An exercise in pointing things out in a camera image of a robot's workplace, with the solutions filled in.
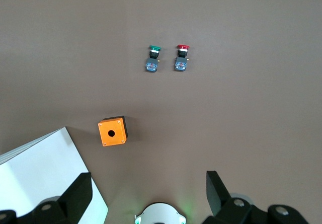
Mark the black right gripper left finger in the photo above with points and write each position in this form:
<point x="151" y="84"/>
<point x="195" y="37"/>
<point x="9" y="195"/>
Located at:
<point x="75" y="196"/>

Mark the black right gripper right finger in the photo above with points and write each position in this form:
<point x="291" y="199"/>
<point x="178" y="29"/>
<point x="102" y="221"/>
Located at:
<point x="219" y="198"/>

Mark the red mushroom push button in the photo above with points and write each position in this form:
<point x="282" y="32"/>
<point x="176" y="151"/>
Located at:
<point x="181" y="61"/>

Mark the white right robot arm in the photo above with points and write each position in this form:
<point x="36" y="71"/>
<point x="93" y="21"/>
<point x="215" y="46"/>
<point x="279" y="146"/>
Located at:
<point x="161" y="212"/>

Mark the white drawer cabinet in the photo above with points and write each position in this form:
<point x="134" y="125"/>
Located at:
<point x="37" y="168"/>

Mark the green mushroom push button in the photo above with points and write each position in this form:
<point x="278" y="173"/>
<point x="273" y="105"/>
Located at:
<point x="152" y="63"/>

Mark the brown table mat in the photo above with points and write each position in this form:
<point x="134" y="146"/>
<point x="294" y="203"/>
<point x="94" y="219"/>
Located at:
<point x="201" y="95"/>

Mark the orange button enclosure box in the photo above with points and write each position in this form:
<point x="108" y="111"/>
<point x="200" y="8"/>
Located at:
<point x="112" y="133"/>

